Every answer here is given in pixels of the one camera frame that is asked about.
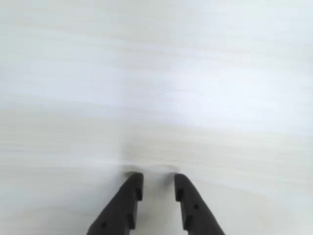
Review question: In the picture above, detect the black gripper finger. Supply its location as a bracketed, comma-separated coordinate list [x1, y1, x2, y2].
[174, 173, 226, 235]
[86, 172, 144, 235]

